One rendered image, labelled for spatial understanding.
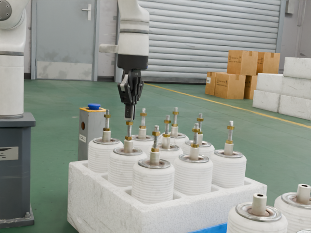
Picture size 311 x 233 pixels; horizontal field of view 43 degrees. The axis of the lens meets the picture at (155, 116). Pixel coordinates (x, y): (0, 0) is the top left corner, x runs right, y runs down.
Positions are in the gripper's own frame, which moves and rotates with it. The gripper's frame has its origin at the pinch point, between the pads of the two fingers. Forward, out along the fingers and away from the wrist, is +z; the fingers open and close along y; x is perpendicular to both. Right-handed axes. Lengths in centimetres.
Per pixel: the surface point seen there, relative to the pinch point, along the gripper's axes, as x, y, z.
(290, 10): -52, 701, -109
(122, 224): -4.7, -13.6, 23.0
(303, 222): -40.6, -21.8, 12.3
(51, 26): 288, 432, -45
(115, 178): 1.1, -4.5, 16.0
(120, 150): 2.0, 0.0, 9.9
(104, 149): 7.7, 2.9, 11.2
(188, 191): -16.8, -2.9, 16.8
